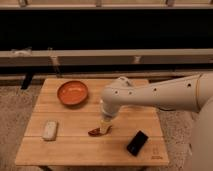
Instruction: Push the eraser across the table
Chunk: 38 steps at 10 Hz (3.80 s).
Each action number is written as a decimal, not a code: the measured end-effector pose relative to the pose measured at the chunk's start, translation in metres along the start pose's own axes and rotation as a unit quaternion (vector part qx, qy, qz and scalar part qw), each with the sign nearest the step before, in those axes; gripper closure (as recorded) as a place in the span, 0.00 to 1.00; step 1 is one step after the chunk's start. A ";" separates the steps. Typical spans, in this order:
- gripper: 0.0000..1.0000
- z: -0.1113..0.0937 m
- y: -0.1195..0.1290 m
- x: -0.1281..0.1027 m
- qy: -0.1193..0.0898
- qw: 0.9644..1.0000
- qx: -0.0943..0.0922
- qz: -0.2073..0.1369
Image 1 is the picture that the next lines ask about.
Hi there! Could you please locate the dark red chili pepper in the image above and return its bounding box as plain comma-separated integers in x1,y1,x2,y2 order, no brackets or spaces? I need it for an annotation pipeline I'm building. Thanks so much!
88,128,100,137

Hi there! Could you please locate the black rectangular eraser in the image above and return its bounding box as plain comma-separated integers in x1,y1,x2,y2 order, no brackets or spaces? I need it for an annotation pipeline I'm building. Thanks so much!
127,131,148,156

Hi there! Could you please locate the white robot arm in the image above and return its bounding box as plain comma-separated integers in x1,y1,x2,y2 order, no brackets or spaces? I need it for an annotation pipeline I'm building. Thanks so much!
100,73,213,171

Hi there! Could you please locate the orange bowl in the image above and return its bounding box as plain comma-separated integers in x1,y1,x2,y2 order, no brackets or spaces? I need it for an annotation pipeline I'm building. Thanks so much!
57,80,88,106

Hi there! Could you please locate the grey metal rail beam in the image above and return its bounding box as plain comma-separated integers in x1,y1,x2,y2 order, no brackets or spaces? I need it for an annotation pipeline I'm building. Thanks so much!
0,48,213,67

